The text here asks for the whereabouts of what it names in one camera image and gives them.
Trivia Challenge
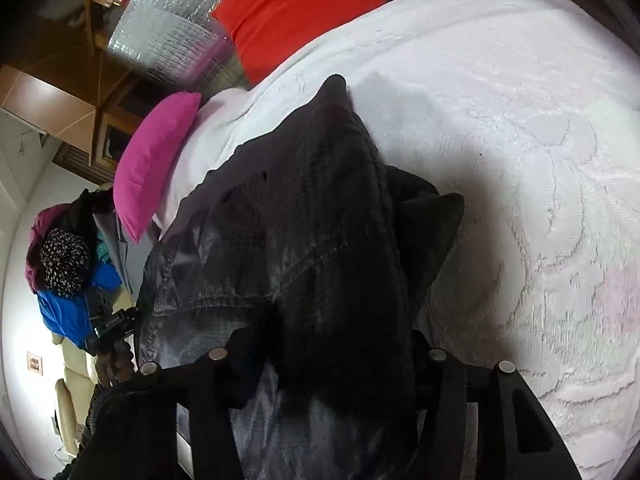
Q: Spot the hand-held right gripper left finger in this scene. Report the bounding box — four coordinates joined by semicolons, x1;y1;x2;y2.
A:
137;327;283;480

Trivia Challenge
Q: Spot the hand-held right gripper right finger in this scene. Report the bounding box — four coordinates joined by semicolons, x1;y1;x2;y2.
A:
412;332;583;480

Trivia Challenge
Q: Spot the black quilted jacket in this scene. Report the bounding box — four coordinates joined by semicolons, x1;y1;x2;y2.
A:
134;74;466;480

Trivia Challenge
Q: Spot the person's left forearm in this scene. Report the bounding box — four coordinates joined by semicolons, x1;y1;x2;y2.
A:
65;377;176;480

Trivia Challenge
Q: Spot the person's left hand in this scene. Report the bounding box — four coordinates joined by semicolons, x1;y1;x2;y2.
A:
95;341;135;388

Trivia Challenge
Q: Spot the blue jacket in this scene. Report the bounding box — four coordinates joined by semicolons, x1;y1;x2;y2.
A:
36;260;123;351

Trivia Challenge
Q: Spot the grey coat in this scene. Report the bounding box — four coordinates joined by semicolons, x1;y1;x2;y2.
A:
92;210;136;296

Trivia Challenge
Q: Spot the black white dotted garment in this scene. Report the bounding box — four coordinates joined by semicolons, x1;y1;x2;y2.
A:
40;226;92;298

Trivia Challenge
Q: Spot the cream sofa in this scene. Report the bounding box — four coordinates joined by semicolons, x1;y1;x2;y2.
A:
50;290;138;461

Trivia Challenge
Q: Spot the magenta garment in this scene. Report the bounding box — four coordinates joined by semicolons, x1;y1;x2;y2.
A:
25;205;76;295

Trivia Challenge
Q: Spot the pink pillow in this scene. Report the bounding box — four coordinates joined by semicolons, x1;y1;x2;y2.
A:
113;91;203;245

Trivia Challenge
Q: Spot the wooden cabinet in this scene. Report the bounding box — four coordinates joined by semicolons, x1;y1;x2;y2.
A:
0;0;151;186

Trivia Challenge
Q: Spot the white textured blanket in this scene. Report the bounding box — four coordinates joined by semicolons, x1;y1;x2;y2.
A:
150;0;640;480

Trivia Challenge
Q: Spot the red pillow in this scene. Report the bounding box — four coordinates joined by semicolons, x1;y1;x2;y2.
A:
211;0;388;86

